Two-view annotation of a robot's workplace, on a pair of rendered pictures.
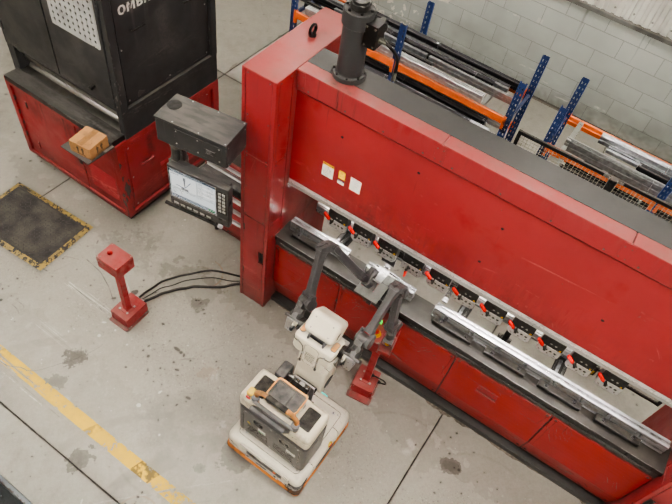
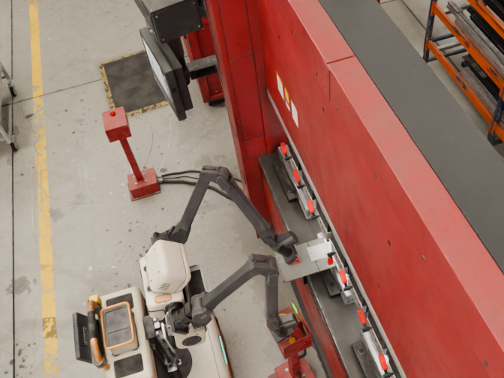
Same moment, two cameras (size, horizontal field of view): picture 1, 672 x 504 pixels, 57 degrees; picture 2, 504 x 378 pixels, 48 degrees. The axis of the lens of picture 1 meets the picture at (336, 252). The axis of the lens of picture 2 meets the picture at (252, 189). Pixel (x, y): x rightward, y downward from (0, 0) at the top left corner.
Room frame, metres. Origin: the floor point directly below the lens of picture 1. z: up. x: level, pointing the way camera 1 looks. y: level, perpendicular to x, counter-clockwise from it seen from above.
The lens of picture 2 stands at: (1.57, -1.42, 3.46)
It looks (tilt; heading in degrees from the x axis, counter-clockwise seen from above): 52 degrees down; 58
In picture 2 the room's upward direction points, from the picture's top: 11 degrees counter-clockwise
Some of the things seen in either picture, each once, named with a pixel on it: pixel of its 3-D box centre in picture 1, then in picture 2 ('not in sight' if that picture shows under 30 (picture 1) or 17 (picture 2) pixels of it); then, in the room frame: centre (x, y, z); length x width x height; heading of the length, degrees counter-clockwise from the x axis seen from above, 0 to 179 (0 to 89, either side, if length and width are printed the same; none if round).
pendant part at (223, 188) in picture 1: (203, 191); (168, 71); (2.66, 0.93, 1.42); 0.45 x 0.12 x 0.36; 74
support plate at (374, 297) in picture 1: (374, 284); (304, 259); (2.52, -0.31, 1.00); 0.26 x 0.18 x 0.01; 156
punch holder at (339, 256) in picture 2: (414, 261); (346, 251); (2.58, -0.53, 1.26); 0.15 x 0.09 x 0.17; 66
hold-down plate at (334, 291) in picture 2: not in sight; (324, 271); (2.58, -0.38, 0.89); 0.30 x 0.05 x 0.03; 66
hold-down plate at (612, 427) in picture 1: (616, 430); not in sight; (1.86, -1.99, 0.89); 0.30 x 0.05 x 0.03; 66
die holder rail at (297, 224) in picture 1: (320, 239); (296, 181); (2.88, 0.13, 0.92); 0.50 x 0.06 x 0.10; 66
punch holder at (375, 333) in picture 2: (467, 293); (384, 330); (2.41, -0.89, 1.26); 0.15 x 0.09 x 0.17; 66
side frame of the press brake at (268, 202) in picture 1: (289, 177); (298, 97); (3.21, 0.45, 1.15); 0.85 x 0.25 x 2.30; 156
